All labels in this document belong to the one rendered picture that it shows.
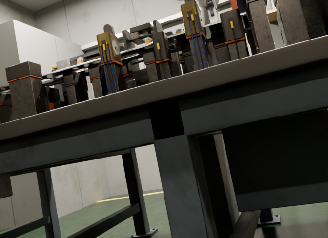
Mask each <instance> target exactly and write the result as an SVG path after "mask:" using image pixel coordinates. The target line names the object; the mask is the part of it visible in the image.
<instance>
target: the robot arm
mask: <svg viewBox="0 0 328 238"><path fill-rule="evenodd" d="M177 1H184V0H177ZM196 1H197V3H198V5H199V7H200V8H201V17H202V22H203V25H207V24H210V23H214V22H217V21H218V18H217V13H216V10H217V4H218V3H219V0H215V3H216V8H215V6H214V1H213V0H196ZM209 47H210V51H211V55H210V56H211V60H212V65H213V66H215V65H218V61H217V57H216V54H215V50H214V48H213V44H212V42H211V43H209Z"/></svg>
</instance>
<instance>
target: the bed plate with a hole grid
mask: <svg viewBox="0 0 328 238"><path fill-rule="evenodd" d="M324 63H328V35H326V36H322V37H318V38H315V39H311V40H307V41H303V42H300V43H296V44H292V45H289V46H285V47H281V48H278V49H274V50H270V51H267V52H263V53H259V54H256V55H253V56H249V57H245V58H242V59H237V60H233V61H230V62H226V63H222V64H219V65H215V66H212V67H208V68H205V69H201V70H197V71H194V72H190V73H186V74H183V75H179V76H175V77H172V78H168V79H164V80H160V81H157V82H153V83H149V84H146V85H142V86H138V87H135V88H131V89H127V90H124V91H120V92H116V93H113V94H110V95H106V96H102V97H99V98H95V99H91V100H87V101H83V102H80V103H76V104H72V105H69V106H65V107H62V108H58V109H54V110H51V111H47V112H43V113H40V114H36V115H32V116H29V117H25V118H21V119H17V120H14V121H10V122H6V123H3V124H0V143H4V142H8V141H12V140H16V139H21V138H25V137H29V136H33V135H37V134H41V133H45V132H49V131H53V130H57V129H62V128H65V127H69V126H73V125H77V124H81V123H85V122H89V121H93V120H97V119H103V118H106V117H110V116H114V115H118V114H122V113H126V112H130V111H134V110H138V109H143V108H147V107H150V106H154V105H158V104H162V103H166V102H170V101H174V100H178V99H183V98H188V97H191V96H195V95H199V94H203V93H207V92H211V91H215V90H219V89H223V88H228V87H231V86H235V85H239V84H243V83H247V82H251V81H255V80H259V79H264V78H269V77H272V76H276V75H280V74H284V73H288V72H292V71H296V70H300V69H304V68H308V67H313V66H316V65H320V64H324Z"/></svg>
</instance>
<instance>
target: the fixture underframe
mask: <svg viewBox="0 0 328 238"><path fill-rule="evenodd" d="M325 109H328V63H324V64H320V65H316V66H313V67H308V68H304V69H300V70H296V71H292V72H288V73H284V74H280V75H276V76H272V77H269V78H264V79H259V80H255V81H251V82H247V83H243V84H239V85H235V86H231V87H228V88H223V89H219V90H215V91H211V92H207V93H203V94H199V95H195V96H191V97H188V98H183V99H178V100H174V101H170V102H166V103H162V104H158V105H154V106H150V107H147V108H143V109H138V110H134V111H130V112H126V113H122V114H118V115H114V116H110V117H106V118H103V119H97V120H93V121H89V122H85V123H81V124H77V125H73V126H69V127H65V128H62V129H57V130H53V131H49V132H45V133H41V134H37V135H33V136H29V137H25V138H21V139H16V140H12V141H8V142H4V143H0V199H1V198H6V197H9V196H12V195H13V192H12V185H11V178H10V177H11V176H17V175H22V174H27V173H32V172H36V174H37V180H38V187H39V193H40V199H41V208H42V214H43V217H40V218H37V219H35V220H32V221H30V222H27V223H24V224H22V225H19V226H16V227H14V228H11V229H9V230H6V231H3V232H1V233H0V238H16V237H19V236H21V235H23V234H26V233H28V232H30V231H33V230H35V229H38V228H40V227H42V226H44V227H45V233H46V238H61V232H60V226H59V220H58V213H57V208H56V201H55V195H54V189H53V182H52V177H51V170H50V168H52V167H57V166H63V165H68V164H73V163H78V162H84V161H89V160H95V159H102V158H107V157H112V156H118V155H122V160H123V167H124V173H125V178H126V184H127V189H128V194H129V200H130V205H128V206H126V207H125V208H122V209H120V210H118V211H116V212H114V213H113V214H111V215H109V216H107V217H105V218H103V219H101V220H99V221H97V222H95V223H93V224H91V225H89V226H87V227H86V228H84V229H82V230H80V231H78V232H76V233H74V234H72V235H70V236H68V237H66V238H96V237H98V236H99V235H101V234H103V233H104V232H106V231H108V230H109V229H111V228H113V227H114V226H116V225H118V224H119V223H121V222H123V221H124V220H126V219H128V218H129V217H131V216H133V221H134V227H135V233H134V234H132V235H131V236H130V237H128V238H147V237H150V236H151V235H152V234H154V233H155V232H156V231H157V230H158V229H155V228H152V229H150V228H149V222H148V217H147V212H146V206H145V201H144V194H143V189H142V184H141V178H140V173H139V168H138V163H137V157H136V152H135V148H138V147H143V146H148V145H153V144H154V147H155V152H156V158H157V163H158V168H159V173H160V178H161V183H162V188H163V193H164V200H165V205H166V210H167V215H168V221H169V226H170V231H171V236H172V238H218V234H217V229H216V224H215V219H214V215H213V210H212V205H211V200H210V196H209V191H208V186H207V181H206V177H205V170H204V165H203V161H202V156H201V151H200V147H199V142H198V137H203V136H210V135H216V134H222V135H223V140H224V145H225V151H226V156H227V160H228V164H229V169H230V174H231V178H232V183H233V188H234V192H235V197H236V201H237V206H238V211H239V212H241V214H240V216H239V218H238V220H237V222H236V224H235V226H234V228H233V230H232V232H231V234H230V236H229V238H254V235H255V231H256V227H257V226H264V225H274V224H281V215H275V216H274V215H273V212H272V208H281V207H289V206H297V205H306V204H314V203H322V202H328V127H327V123H326V119H325V115H324V111H323V110H325Z"/></svg>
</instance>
